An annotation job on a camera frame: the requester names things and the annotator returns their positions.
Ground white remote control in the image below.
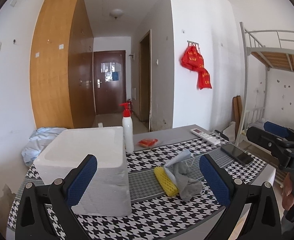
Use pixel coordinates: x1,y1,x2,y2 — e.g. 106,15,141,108
190,128,220,146

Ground red fire extinguisher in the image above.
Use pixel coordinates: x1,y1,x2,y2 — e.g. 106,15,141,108
127,99,133,113

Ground grey sock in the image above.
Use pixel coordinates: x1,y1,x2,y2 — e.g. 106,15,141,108
173,162,203,202

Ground white styrofoam box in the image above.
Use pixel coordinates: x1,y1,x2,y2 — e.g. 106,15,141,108
33,126,132,217

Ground houndstooth table cloth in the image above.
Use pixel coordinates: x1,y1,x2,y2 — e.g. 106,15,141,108
6,135,269,240

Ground red snack packet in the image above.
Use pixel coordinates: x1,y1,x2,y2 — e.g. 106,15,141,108
138,138,158,148

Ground person right hand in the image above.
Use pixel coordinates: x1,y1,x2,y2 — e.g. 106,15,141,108
282,173,294,211

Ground yellow foam net sleeve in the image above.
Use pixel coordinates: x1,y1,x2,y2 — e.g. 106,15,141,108
154,166,179,197

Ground dark brown entrance door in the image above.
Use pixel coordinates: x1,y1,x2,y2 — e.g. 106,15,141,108
94,50,127,115

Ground wooden boards against wall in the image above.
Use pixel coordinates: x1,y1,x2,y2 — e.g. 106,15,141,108
232,95,242,135

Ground blue surgical mask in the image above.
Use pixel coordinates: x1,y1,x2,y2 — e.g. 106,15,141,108
163,150,195,186

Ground side door frame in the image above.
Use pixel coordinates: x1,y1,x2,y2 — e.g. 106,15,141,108
139,30,151,131

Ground black smartphone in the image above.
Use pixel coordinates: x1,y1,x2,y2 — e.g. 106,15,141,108
221,144,254,166

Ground white metal bunk bed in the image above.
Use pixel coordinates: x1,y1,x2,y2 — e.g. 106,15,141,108
235,23,294,144

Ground light blue bedding bundle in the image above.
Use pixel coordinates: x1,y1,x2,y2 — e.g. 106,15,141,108
21,127,67,167

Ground black clip object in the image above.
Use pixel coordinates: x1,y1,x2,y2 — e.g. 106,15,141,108
214,129,229,141

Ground white pump lotion bottle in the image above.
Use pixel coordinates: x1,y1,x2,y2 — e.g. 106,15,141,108
120,102,134,153

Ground wooden wardrobe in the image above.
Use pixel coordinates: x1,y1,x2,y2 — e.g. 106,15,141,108
29,0,95,128

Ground red hanging bags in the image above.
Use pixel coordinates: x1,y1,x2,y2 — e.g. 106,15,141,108
181,44,212,90

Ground ceiling lamp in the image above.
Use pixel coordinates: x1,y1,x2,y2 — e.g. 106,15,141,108
109,9,124,20

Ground wall coat hook rack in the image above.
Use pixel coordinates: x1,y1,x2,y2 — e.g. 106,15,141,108
187,41,199,47

